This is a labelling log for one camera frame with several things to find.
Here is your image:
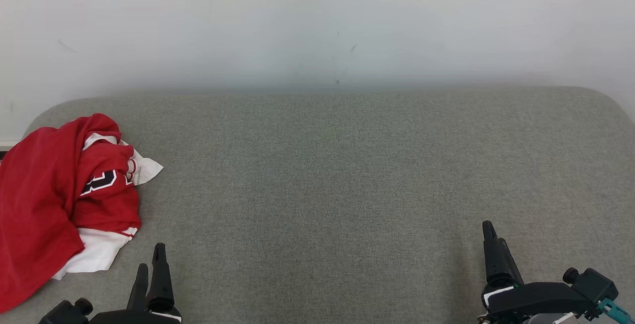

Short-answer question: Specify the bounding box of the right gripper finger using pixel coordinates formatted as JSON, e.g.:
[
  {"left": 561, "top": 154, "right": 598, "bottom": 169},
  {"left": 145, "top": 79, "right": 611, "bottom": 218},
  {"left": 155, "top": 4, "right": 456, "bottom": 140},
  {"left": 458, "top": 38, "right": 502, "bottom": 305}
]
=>
[
  {"left": 496, "top": 237, "right": 524, "bottom": 286},
  {"left": 482, "top": 221, "right": 501, "bottom": 286}
]

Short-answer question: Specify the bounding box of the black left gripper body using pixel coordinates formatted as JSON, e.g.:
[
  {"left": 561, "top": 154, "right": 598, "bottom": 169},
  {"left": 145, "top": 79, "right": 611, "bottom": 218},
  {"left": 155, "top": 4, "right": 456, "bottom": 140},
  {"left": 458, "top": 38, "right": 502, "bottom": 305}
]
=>
[{"left": 89, "top": 307, "right": 182, "bottom": 324}]

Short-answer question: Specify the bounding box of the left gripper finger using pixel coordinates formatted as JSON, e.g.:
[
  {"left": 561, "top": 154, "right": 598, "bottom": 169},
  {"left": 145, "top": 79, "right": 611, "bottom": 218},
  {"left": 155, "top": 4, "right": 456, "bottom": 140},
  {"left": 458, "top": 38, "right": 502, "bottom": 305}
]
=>
[
  {"left": 147, "top": 243, "right": 175, "bottom": 311},
  {"left": 127, "top": 263, "right": 149, "bottom": 311}
]

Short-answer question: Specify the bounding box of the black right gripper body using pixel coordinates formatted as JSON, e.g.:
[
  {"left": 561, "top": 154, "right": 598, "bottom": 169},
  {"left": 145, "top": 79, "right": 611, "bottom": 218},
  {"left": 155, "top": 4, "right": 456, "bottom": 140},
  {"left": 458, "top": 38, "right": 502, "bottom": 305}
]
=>
[{"left": 482, "top": 282, "right": 582, "bottom": 324}]

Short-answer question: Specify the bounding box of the red jersey number 23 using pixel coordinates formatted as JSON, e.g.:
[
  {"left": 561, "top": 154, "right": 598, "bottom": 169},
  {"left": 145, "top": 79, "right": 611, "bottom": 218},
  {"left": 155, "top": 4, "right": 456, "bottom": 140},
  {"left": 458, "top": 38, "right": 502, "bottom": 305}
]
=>
[{"left": 52, "top": 133, "right": 164, "bottom": 281}]

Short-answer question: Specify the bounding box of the red shorts white stripe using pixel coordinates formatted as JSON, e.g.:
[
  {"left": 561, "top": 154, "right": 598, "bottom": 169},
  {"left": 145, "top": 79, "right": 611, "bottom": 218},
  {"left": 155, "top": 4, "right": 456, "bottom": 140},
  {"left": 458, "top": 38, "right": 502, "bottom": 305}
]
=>
[{"left": 0, "top": 113, "right": 122, "bottom": 315}]

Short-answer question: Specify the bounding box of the teal cable connector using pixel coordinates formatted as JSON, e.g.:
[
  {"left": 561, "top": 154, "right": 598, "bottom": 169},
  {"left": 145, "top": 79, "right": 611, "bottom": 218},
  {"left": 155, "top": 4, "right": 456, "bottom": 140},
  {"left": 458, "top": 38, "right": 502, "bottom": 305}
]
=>
[{"left": 598, "top": 298, "right": 633, "bottom": 324}]

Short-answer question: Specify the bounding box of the white wall baseboard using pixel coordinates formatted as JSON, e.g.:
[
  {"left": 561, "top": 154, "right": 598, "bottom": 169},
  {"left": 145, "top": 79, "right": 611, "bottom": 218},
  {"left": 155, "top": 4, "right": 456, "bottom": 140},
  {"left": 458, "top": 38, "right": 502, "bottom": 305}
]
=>
[{"left": 0, "top": 138, "right": 23, "bottom": 161}]

